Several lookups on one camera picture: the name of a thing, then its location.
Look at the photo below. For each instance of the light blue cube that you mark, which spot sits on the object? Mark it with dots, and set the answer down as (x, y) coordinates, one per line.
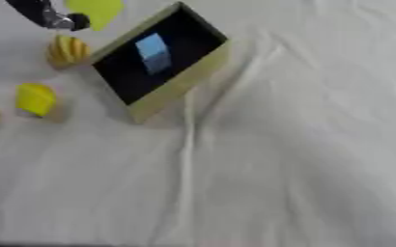
(154, 53)

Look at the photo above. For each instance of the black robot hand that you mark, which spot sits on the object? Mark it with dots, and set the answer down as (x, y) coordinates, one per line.
(33, 11)

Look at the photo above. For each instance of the tan cardboard box black inside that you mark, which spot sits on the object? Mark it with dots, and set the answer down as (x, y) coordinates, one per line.
(167, 64)

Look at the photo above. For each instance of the yellow wedge block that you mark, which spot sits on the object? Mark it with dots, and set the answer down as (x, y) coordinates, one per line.
(34, 99)

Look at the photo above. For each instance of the yellow ridged toy fruit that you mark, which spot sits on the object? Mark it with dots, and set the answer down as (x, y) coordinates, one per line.
(67, 50)

